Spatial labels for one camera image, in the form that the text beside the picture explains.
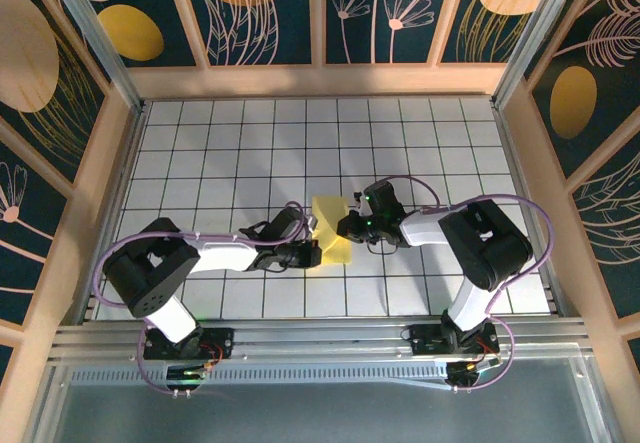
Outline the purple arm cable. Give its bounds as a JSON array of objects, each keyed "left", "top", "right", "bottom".
[
  {"left": 372, "top": 175, "right": 556, "bottom": 394},
  {"left": 92, "top": 201, "right": 309, "bottom": 397}
]

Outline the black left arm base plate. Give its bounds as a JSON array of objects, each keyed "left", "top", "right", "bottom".
[{"left": 143, "top": 327, "right": 235, "bottom": 360}]

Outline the aluminium side rail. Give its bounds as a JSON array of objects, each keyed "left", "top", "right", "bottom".
[
  {"left": 492, "top": 97, "right": 571, "bottom": 319},
  {"left": 79, "top": 100, "right": 149, "bottom": 324}
]

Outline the aluminium corner post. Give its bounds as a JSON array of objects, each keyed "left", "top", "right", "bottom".
[
  {"left": 492, "top": 0, "right": 584, "bottom": 109},
  {"left": 42, "top": 0, "right": 146, "bottom": 114}
]

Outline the grey metal tray panel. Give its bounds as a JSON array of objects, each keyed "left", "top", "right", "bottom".
[{"left": 27, "top": 355, "right": 619, "bottom": 443}]

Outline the yellow cloth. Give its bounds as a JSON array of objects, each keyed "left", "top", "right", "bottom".
[{"left": 309, "top": 193, "right": 353, "bottom": 267}]

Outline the slotted grey cable duct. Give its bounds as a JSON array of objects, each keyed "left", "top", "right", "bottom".
[{"left": 69, "top": 362, "right": 451, "bottom": 387}]

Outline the aluminium table edge rail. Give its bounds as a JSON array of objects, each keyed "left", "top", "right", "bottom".
[{"left": 47, "top": 315, "right": 594, "bottom": 364}]

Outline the small circuit board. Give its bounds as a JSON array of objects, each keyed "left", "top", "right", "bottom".
[
  {"left": 446, "top": 360, "right": 502, "bottom": 382},
  {"left": 166, "top": 362, "right": 214, "bottom": 382}
]

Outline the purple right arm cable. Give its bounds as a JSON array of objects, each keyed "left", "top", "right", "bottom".
[{"left": 372, "top": 175, "right": 556, "bottom": 394}]

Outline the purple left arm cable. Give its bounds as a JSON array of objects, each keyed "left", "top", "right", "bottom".
[{"left": 92, "top": 201, "right": 309, "bottom": 397}]

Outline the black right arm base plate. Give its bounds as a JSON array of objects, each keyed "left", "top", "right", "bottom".
[{"left": 409, "top": 325, "right": 500, "bottom": 357}]

